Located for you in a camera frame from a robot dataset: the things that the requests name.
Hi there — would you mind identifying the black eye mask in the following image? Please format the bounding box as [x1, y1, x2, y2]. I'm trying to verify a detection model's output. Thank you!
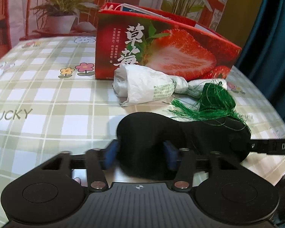
[116, 112, 251, 181]

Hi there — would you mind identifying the green tassel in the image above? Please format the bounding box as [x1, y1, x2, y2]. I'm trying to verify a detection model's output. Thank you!
[169, 79, 250, 131]

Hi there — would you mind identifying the white plastic bag bundle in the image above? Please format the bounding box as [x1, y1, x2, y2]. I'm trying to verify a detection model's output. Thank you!
[113, 64, 227, 107]

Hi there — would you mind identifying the blue packaged item bag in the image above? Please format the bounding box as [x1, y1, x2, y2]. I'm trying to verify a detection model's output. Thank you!
[103, 3, 170, 19]

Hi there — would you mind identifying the printed room backdrop cloth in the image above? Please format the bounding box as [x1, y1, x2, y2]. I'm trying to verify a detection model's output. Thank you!
[0, 0, 227, 59]

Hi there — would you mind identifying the green plaid tablecloth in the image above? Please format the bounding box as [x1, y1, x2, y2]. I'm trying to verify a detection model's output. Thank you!
[0, 37, 285, 227]

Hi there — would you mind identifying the blue curtain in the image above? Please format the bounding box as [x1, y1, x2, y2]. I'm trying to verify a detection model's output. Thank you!
[236, 0, 285, 122]

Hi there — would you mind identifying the red strawberry cardboard box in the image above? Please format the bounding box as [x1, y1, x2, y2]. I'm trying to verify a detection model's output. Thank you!
[95, 3, 241, 81]

